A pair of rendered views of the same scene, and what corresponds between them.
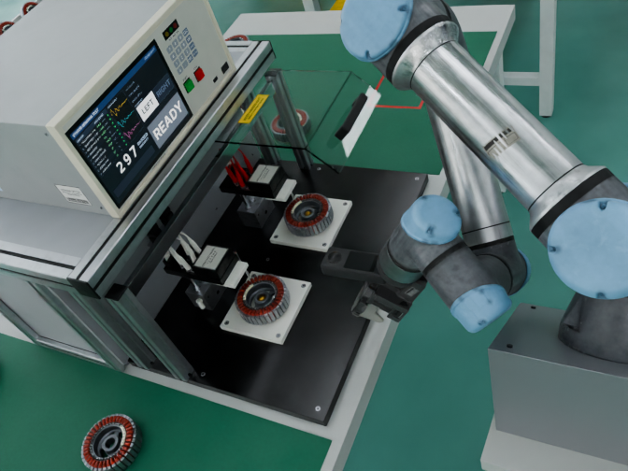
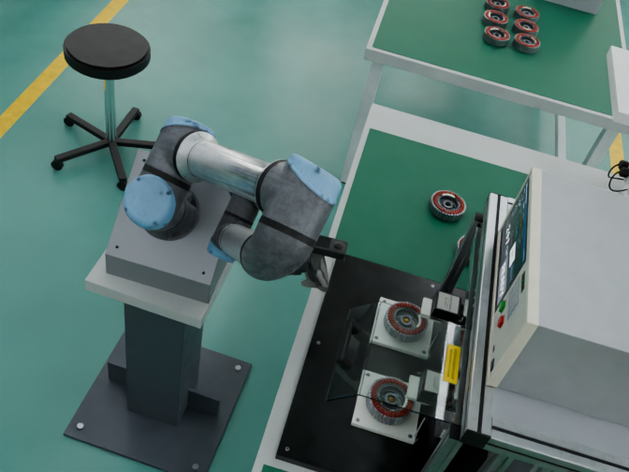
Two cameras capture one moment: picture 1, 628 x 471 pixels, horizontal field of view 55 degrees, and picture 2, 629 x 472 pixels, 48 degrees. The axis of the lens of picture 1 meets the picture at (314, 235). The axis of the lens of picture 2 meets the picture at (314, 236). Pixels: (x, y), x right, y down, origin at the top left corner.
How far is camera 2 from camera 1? 1.83 m
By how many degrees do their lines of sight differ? 83
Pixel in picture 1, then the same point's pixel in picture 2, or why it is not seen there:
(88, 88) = (533, 195)
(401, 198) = (301, 424)
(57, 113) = (540, 177)
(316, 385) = (347, 272)
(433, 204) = not seen: hidden behind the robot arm
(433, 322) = not seen: outside the picture
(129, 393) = not seen: hidden behind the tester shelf
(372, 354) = (313, 295)
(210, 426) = (414, 262)
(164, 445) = (440, 255)
